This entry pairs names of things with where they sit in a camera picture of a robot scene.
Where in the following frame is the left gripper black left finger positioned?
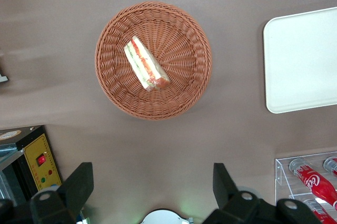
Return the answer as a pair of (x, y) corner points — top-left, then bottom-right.
(30, 162), (95, 224)

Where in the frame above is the triangular sandwich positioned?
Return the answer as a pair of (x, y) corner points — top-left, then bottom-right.
(123, 35), (171, 92)

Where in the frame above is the red cola bottle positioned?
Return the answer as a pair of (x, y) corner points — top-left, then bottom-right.
(289, 157), (337, 209)
(302, 199), (337, 224)
(323, 156), (337, 178)

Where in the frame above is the clear acrylic bottle rack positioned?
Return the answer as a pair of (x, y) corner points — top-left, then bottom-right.
(274, 150), (337, 224)

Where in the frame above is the round brown wicker basket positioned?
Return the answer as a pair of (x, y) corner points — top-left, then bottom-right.
(94, 1), (213, 121)

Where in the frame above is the black control box, yellow panel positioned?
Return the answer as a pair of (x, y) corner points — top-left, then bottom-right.
(0, 125), (63, 205)

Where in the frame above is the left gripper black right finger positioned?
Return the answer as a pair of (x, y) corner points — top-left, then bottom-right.
(201, 162), (264, 224)

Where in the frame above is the cream rectangular plastic tray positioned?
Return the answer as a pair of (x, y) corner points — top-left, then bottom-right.
(263, 6), (337, 115)

